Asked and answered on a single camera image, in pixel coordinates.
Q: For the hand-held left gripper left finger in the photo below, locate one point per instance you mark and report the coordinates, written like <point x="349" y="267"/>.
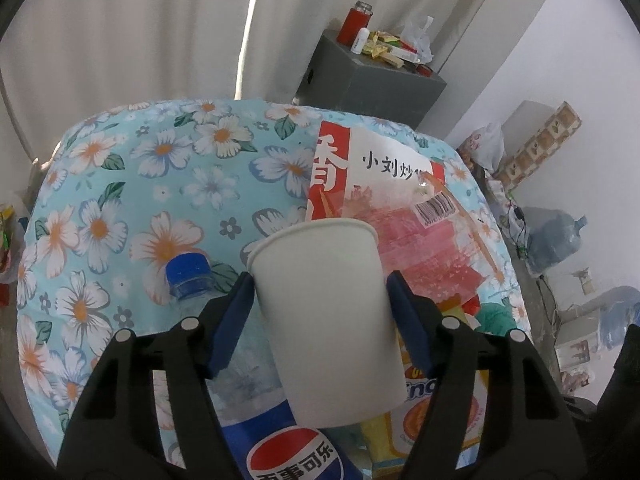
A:
<point x="235" y="320"/>

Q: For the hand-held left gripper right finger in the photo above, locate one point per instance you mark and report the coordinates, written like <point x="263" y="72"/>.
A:
<point x="407" y="320"/>

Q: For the white paper cup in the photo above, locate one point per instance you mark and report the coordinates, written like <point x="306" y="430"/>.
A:
<point x="325" y="310"/>

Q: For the cola bottle with blue cap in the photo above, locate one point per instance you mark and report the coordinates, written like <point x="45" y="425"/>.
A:
<point x="285" y="455"/>

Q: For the red and white snack bag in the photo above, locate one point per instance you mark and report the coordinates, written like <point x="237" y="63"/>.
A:
<point x="390" y="170"/>

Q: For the yellow snack packet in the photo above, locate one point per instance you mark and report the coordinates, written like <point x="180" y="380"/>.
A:
<point x="385" y="435"/>

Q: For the floral light blue blanket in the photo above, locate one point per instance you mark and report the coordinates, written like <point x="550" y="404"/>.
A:
<point x="150" y="185"/>

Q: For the blue water jug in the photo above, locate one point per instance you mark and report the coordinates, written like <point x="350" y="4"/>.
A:
<point x="555" y="240"/>

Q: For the white bag with red print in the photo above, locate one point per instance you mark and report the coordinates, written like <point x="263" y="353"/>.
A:
<point x="487" y="142"/>

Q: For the pale blue plastic bag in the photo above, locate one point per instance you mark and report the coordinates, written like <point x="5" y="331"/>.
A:
<point x="617" y="310"/>

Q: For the tile patterned cardboard box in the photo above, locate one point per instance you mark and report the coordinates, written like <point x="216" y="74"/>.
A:
<point x="545" y="135"/>

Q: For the grey cabinet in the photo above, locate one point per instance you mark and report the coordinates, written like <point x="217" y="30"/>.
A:
<point x="370" y="90"/>

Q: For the colourful plastic bag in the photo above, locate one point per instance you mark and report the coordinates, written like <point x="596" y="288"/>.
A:
<point x="7" y="240"/>

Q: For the pile of snack wrappers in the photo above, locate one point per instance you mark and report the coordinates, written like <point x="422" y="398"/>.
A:
<point x="382" y="49"/>

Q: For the white plastic bag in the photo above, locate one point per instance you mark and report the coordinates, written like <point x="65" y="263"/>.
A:
<point x="417" y="40"/>

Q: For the small white bottle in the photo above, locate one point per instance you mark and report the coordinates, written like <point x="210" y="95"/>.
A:
<point x="360" y="42"/>

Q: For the red thermos bottle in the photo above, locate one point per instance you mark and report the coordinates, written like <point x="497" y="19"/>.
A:
<point x="352" y="25"/>

